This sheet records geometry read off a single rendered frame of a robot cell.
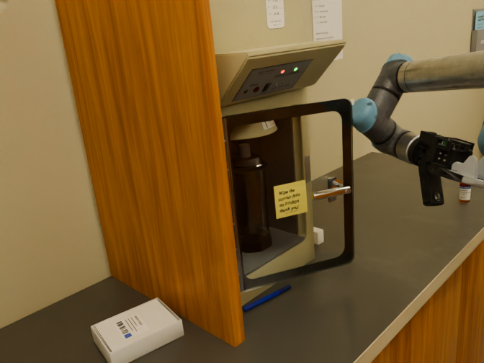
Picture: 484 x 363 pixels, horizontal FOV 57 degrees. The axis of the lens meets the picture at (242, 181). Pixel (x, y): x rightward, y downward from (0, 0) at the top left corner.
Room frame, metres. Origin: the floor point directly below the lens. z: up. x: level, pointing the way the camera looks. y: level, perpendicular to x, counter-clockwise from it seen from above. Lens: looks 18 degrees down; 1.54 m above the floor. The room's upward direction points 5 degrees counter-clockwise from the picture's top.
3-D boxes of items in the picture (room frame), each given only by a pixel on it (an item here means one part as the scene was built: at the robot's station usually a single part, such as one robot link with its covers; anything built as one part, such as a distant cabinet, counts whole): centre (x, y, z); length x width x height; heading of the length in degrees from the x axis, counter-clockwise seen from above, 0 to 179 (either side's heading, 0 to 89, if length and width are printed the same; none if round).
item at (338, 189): (0.92, -0.19, 1.20); 0.10 x 0.05 x 0.03; 107
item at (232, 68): (0.95, -0.10, 1.46); 0.32 x 0.12 x 0.10; 134
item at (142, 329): (0.82, 0.25, 0.96); 0.16 x 0.12 x 0.04; 124
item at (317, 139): (0.93, -0.11, 1.19); 0.30 x 0.01 x 0.40; 107
